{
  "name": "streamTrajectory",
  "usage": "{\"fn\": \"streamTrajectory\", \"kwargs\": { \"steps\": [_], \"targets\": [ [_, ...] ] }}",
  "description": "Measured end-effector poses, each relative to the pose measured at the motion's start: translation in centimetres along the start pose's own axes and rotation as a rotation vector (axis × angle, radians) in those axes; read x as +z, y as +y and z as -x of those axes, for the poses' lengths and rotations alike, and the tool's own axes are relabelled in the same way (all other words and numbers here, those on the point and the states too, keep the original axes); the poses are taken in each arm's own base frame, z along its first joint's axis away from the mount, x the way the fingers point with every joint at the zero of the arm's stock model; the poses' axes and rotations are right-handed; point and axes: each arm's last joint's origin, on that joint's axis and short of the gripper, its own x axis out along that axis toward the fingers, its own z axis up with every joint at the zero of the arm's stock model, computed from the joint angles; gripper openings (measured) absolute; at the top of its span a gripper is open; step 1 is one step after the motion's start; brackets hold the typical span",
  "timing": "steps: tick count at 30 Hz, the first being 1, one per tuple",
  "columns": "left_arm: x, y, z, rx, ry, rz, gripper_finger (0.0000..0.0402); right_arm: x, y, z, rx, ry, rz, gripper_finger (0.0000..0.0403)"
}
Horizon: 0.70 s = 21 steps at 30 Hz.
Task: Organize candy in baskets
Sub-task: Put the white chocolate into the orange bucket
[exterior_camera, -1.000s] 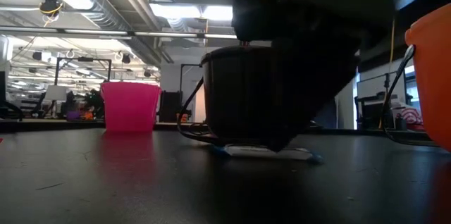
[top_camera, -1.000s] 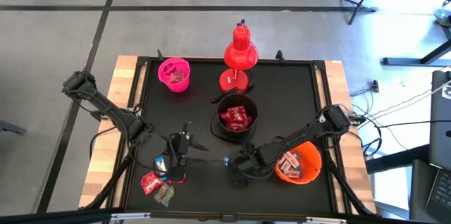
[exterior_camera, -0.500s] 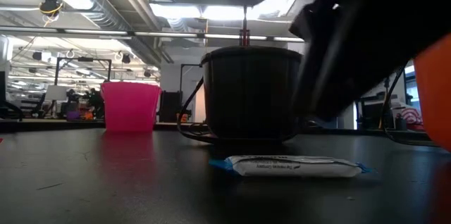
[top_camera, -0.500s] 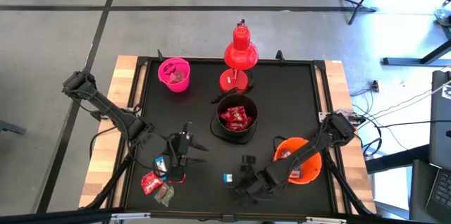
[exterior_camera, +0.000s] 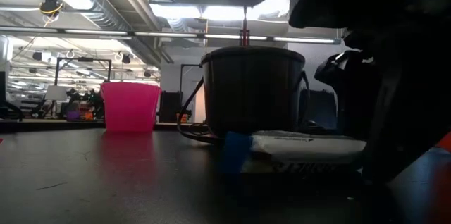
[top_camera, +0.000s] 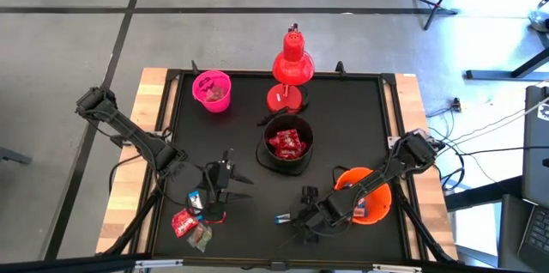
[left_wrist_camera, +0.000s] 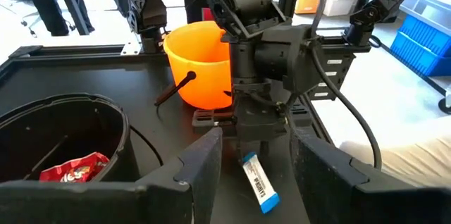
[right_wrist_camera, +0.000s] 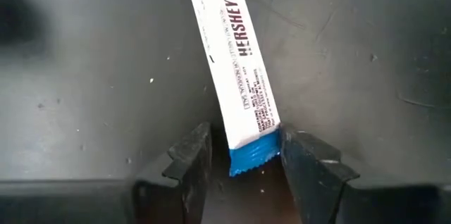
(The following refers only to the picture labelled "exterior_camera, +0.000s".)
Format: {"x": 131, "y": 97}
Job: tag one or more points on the silver ventilation duct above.
{"x": 88, "y": 2}

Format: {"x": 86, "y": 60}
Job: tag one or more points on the pink plastic bucket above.
{"x": 130, "y": 107}

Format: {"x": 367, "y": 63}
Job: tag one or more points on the black plastic bucket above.
{"x": 252, "y": 90}

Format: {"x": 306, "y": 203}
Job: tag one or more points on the long ceiling light bar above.
{"x": 169, "y": 35}

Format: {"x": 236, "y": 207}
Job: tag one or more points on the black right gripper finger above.
{"x": 373, "y": 129}
{"x": 412, "y": 122}

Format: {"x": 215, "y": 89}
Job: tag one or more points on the white blue Hershey's bar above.
{"x": 303, "y": 146}

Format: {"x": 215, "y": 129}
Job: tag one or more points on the black table mat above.
{"x": 105, "y": 174}

